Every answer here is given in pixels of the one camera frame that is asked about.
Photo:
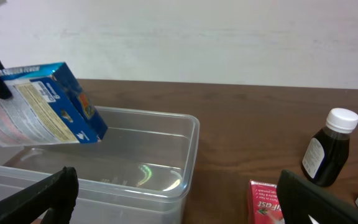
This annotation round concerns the red Panadol box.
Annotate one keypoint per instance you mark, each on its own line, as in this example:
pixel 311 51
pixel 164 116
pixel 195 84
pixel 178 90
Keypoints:
pixel 262 204

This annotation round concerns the blue Kool Fever box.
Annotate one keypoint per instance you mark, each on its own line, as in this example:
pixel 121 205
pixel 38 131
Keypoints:
pixel 47 106

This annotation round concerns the dark syrup bottle white cap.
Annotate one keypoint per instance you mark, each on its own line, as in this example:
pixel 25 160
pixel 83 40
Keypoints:
pixel 328 149

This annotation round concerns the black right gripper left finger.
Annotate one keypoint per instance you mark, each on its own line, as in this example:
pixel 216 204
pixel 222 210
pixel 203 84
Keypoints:
pixel 54 196

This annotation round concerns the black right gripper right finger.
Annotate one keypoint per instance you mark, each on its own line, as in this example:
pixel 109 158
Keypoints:
pixel 303 202

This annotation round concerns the clear plastic container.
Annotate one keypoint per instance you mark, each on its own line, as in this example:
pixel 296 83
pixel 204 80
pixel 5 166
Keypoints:
pixel 139 173

